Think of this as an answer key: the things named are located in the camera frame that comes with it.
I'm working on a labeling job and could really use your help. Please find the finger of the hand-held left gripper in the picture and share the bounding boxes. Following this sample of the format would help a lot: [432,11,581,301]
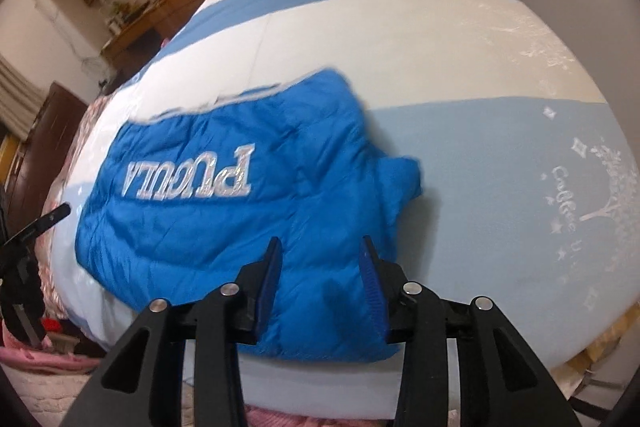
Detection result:
[0,202,72,249]

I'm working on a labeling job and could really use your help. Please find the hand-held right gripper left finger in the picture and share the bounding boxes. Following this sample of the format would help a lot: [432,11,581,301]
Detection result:
[62,237,284,427]

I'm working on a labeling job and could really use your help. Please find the blue and white striped blanket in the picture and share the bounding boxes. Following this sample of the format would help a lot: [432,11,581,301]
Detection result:
[47,0,637,423]

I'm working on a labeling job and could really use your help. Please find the wooden desk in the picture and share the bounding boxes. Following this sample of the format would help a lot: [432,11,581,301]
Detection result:
[99,0,177,64]

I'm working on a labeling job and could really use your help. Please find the beige curtain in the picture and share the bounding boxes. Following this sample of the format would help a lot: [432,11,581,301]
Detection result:
[0,52,47,142]

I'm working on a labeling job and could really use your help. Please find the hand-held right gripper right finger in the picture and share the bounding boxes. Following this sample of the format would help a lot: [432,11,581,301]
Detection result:
[358,235,582,427]

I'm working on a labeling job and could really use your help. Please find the blue puffer jacket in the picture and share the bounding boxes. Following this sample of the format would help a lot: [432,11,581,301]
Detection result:
[73,67,422,363]

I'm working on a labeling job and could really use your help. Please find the dark wooden headboard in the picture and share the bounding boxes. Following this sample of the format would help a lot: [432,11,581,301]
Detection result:
[4,81,90,234]

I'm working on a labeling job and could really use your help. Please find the pink checked cloth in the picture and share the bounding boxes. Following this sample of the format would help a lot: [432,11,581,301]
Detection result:
[244,404,401,427]

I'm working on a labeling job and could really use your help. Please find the pink floral quilt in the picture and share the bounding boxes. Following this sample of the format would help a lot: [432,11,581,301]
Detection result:
[27,94,118,333]

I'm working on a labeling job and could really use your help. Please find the wall cables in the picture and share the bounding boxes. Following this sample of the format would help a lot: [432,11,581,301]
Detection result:
[47,19,113,80]

